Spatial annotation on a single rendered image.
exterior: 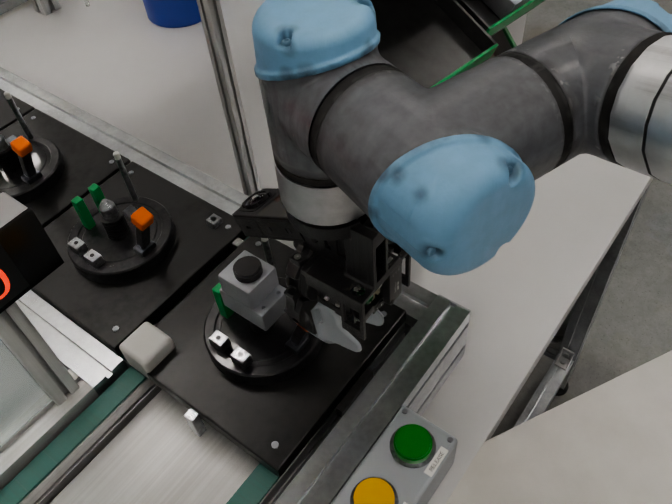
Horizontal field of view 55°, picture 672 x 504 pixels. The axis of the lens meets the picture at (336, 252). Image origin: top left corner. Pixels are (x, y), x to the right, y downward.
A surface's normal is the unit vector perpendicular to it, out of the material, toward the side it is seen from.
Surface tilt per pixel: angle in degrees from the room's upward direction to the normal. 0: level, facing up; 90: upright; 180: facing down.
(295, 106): 60
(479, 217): 90
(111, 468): 0
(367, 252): 90
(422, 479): 0
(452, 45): 25
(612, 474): 0
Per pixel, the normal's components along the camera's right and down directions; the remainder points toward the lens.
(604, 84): -0.73, -0.11
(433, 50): 0.22, -0.36
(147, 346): -0.07, -0.65
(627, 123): -0.85, 0.40
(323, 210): -0.15, 0.76
